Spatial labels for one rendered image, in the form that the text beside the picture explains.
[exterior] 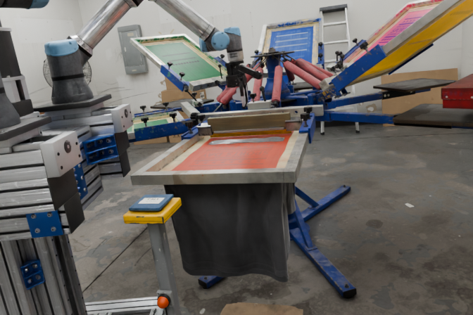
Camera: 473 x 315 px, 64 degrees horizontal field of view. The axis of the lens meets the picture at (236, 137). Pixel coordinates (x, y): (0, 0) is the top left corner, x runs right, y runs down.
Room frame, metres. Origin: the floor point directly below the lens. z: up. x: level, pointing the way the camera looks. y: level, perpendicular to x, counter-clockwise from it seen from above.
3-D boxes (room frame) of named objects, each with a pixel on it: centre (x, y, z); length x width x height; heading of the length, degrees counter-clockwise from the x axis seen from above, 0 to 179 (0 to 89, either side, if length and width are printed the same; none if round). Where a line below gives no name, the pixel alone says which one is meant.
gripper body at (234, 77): (1.79, -0.04, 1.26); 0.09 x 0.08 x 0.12; 74
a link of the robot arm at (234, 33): (1.78, -0.04, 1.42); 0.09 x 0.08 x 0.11; 104
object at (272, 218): (1.29, 0.08, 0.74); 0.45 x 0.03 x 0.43; 73
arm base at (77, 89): (1.48, 0.61, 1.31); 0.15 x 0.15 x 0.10
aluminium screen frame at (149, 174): (1.57, 0.00, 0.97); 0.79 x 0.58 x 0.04; 163
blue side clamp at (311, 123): (1.71, -0.34, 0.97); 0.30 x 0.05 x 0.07; 163
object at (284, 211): (1.45, -0.18, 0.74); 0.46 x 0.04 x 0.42; 163
